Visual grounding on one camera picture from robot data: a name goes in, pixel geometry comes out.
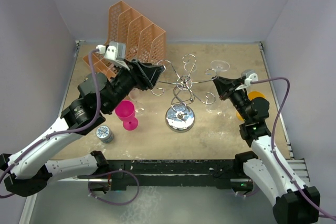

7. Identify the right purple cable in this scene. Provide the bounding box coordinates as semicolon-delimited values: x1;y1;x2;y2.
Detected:
249;77;336;219

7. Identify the chrome wine glass rack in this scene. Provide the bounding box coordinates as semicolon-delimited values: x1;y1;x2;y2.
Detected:
155;54;218;133

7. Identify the orange plastic file organizer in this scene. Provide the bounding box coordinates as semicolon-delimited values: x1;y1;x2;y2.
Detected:
82;1;167;80

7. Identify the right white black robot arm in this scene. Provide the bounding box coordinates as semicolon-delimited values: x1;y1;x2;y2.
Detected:
213;74;320;223

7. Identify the small round tin can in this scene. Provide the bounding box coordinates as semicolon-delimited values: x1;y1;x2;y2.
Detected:
96;125;114;144

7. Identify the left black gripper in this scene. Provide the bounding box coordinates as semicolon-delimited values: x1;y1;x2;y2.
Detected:
103;58;163;113

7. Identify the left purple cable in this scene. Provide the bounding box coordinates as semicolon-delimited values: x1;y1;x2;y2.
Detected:
0;48;102;199

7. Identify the clear wine glass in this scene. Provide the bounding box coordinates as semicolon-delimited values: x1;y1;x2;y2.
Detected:
129;88;145;116
216;99;236;118

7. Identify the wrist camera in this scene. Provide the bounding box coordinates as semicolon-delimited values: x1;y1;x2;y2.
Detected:
96;41;130;70
236;69;258;90

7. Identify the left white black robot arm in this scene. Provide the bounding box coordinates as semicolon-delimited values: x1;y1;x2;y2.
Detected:
1;60;164;197

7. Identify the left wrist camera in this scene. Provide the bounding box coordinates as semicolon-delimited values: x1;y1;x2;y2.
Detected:
96;41;130;70

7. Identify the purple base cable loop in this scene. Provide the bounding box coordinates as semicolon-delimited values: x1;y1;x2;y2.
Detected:
88;168;140;206

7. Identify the yellow plastic goblet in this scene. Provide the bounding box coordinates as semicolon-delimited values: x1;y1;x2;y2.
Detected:
236;91;266;122

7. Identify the pink plastic goblet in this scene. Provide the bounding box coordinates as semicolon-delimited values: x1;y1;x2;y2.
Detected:
114;100;138;131

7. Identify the black base frame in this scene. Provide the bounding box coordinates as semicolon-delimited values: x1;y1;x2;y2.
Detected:
94;151;258;191

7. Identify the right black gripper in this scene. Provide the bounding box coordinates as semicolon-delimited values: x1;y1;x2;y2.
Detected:
213;76;251;122

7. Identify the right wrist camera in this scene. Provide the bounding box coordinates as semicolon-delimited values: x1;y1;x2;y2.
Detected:
236;69;258;90

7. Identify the clear champagne flute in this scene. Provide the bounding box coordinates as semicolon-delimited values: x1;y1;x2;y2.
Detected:
206;60;230;113

